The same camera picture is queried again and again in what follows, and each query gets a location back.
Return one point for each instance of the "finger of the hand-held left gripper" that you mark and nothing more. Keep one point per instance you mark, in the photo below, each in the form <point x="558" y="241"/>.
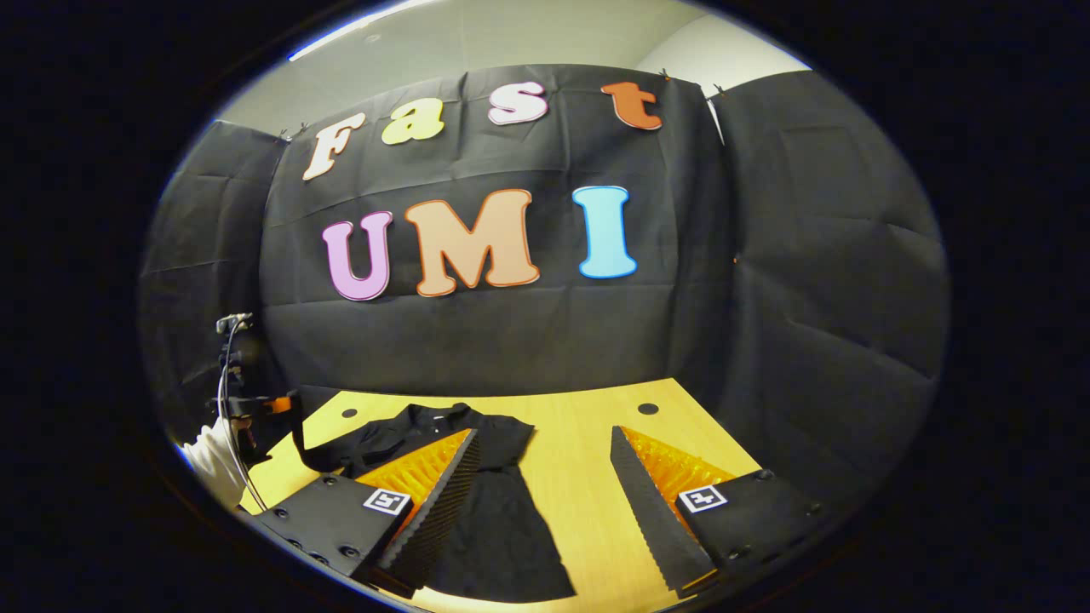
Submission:
<point x="279" y="404"/>

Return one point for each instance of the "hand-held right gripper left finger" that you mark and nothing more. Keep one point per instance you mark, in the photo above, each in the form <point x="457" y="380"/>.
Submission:
<point x="434" y="519"/>

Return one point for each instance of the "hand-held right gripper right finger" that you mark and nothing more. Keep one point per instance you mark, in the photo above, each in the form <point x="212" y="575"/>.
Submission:
<point x="651" y="519"/>

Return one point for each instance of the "black garment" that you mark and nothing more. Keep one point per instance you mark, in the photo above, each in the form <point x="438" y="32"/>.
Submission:
<point x="502" y="528"/>

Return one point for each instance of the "black backdrop cloth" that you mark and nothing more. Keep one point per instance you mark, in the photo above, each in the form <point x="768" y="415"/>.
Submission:
<point x="809" y="298"/>

